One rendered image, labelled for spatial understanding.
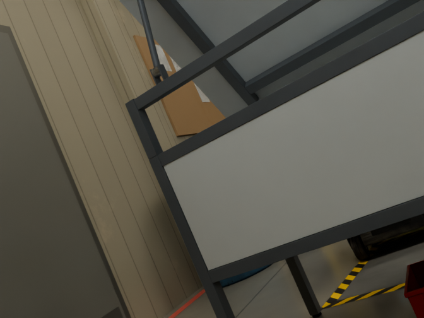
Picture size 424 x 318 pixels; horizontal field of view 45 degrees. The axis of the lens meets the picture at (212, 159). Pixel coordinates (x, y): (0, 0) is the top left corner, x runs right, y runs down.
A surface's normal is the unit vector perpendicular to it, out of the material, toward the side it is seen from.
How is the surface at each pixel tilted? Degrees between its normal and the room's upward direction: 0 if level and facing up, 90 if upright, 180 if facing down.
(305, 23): 127
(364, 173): 90
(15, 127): 90
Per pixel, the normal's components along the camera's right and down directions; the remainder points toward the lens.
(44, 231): 0.83, -0.40
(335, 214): -0.51, 0.15
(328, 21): -0.17, 0.67
